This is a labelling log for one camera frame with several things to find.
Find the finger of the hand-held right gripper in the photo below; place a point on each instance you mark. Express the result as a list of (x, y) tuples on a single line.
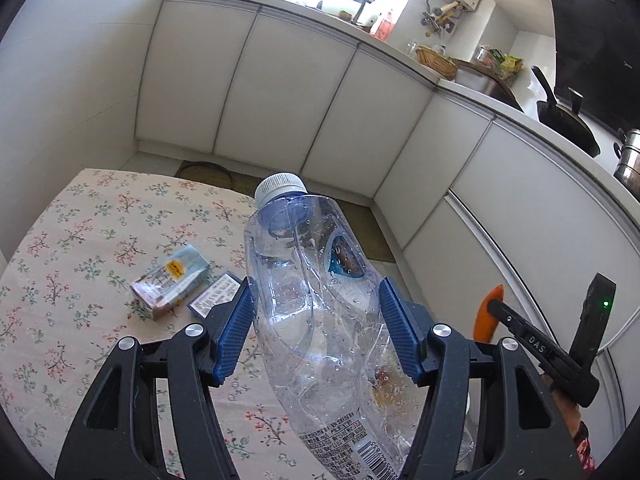
[(525, 335)]

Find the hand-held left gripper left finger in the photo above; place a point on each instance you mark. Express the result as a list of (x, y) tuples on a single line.
[(232, 330)]

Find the woven basket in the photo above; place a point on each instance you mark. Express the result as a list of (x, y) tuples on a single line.
[(437, 60)]

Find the steel pot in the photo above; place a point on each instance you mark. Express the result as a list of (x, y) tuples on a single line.
[(631, 160)]

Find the dark blue small box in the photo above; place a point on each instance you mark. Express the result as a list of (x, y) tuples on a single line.
[(215, 297)]

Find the white kitchen base cabinets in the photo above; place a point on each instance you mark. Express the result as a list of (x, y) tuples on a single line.
[(320, 110)]

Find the clear plastic bottle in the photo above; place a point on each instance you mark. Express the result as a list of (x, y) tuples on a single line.
[(310, 310)]

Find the black wok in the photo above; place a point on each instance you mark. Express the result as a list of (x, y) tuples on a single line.
[(570, 122)]

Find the glass jar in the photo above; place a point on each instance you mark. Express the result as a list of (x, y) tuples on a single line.
[(412, 50)]

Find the orange carrot piece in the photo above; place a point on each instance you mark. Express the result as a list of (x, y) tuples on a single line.
[(485, 325)]

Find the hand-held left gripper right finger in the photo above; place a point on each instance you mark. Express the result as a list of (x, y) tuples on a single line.
[(397, 325)]

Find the blue-grey drink carton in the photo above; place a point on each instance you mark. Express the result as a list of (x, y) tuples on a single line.
[(170, 280)]

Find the wooden rolling pin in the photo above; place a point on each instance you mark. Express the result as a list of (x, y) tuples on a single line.
[(442, 12)]

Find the red bottle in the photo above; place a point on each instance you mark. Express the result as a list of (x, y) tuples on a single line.
[(385, 25)]

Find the green yellow snack bags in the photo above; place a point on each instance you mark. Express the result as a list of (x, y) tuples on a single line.
[(502, 62)]

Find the round floor mat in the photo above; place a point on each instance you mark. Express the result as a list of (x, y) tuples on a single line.
[(205, 169)]

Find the kitchen sink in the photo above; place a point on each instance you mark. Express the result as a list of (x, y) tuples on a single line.
[(485, 82)]

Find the person's right forearm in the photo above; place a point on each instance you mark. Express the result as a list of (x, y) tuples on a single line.
[(580, 440)]

